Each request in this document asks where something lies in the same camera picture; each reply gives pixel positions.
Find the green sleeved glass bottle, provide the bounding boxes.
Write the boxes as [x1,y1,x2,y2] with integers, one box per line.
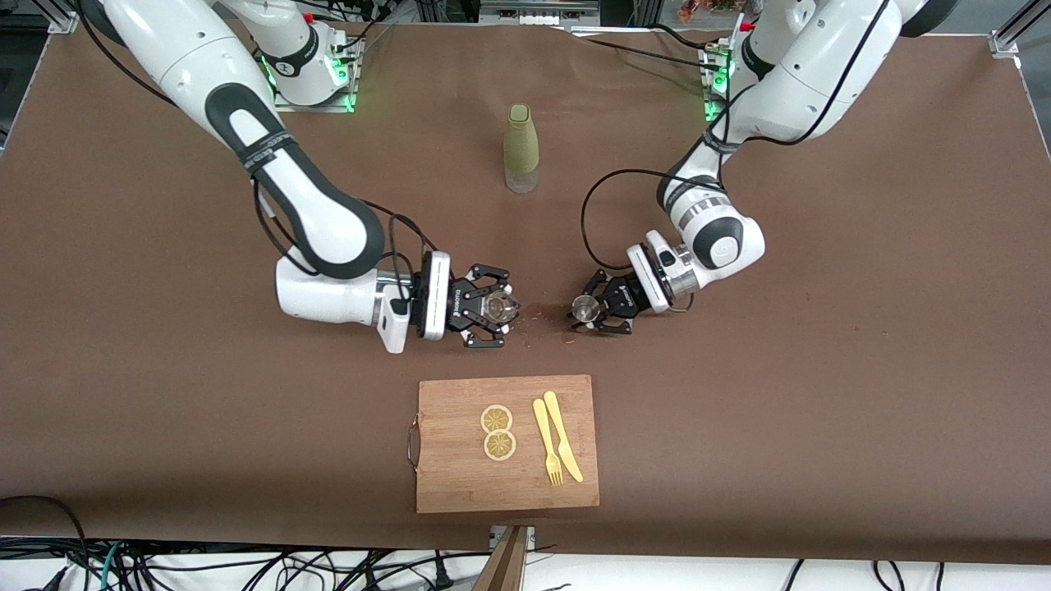
[503,103,541,195]

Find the wooden cutting board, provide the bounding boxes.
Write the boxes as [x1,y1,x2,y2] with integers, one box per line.
[407,374,600,515]

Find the teal floor cable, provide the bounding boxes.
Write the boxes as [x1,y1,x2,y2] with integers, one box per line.
[97,542,126,591]

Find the grey power strip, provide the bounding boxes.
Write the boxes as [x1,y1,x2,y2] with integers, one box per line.
[480,0,600,25]

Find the orange plastic items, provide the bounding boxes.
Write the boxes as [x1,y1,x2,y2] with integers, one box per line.
[677,0,744,22]

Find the clear glass measuring cup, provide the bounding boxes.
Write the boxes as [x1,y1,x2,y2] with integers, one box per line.
[481,291,521,329]

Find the yellow plastic fork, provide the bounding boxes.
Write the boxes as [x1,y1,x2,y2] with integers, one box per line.
[533,398,565,487]

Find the yellow plastic knife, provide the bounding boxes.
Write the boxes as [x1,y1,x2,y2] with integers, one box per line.
[543,391,585,483]

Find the thick black floor cable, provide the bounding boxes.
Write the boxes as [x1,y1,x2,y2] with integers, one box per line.
[0,495,89,591]

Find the brown paper table cover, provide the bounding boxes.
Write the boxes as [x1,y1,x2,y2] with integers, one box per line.
[0,15,1051,567]

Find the wooden post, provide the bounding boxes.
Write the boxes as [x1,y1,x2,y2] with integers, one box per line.
[472,525,530,591]

